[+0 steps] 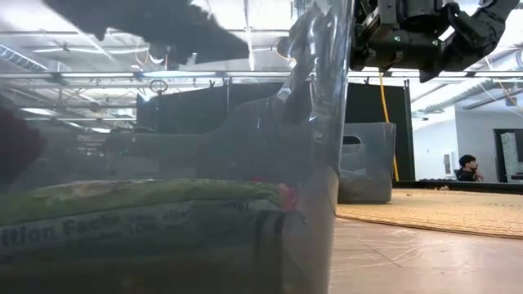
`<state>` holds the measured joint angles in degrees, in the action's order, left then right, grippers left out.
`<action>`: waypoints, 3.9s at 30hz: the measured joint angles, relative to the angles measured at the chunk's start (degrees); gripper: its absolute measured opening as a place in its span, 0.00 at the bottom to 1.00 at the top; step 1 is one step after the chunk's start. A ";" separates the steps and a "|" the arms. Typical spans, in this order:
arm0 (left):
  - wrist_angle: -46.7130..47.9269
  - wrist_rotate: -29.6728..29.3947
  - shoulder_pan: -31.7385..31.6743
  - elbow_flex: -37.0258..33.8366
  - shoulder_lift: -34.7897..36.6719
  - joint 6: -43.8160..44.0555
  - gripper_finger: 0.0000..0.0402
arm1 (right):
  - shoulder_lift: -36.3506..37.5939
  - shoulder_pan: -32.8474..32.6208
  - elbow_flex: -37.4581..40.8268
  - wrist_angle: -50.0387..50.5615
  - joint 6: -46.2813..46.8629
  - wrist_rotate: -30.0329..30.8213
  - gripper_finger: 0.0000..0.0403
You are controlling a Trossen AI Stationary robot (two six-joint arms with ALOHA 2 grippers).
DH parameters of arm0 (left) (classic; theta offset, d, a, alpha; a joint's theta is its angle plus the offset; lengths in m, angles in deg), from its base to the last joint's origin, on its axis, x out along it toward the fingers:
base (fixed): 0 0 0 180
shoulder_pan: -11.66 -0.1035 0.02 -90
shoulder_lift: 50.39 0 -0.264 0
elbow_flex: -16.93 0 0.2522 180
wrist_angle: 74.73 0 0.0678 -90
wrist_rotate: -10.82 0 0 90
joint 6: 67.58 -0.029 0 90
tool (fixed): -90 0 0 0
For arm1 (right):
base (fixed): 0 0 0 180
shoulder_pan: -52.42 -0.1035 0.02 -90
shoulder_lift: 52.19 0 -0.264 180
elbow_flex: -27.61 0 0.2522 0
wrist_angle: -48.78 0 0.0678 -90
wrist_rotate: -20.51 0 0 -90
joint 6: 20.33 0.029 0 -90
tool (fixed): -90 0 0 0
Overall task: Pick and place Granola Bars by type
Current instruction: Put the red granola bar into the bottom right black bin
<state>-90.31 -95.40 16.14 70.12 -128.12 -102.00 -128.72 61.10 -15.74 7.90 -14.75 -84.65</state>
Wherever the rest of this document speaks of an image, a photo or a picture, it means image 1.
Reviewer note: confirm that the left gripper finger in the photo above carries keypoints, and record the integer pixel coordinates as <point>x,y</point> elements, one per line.
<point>220,45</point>

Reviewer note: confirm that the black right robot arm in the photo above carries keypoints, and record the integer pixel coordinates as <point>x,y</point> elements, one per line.
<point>478,28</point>

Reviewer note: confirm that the black partition screen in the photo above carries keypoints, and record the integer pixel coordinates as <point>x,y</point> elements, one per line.
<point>367,106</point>

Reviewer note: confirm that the grey translucent plastic bin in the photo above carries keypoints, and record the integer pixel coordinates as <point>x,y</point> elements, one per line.
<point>306,245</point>
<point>367,163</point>

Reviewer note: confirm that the person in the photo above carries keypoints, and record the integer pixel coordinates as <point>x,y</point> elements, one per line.
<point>466,171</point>

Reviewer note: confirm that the dark doorway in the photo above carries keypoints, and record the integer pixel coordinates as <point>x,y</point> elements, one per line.
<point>497,155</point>

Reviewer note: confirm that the round woven yellow placemat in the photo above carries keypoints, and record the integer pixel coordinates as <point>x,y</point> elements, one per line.
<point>429,212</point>

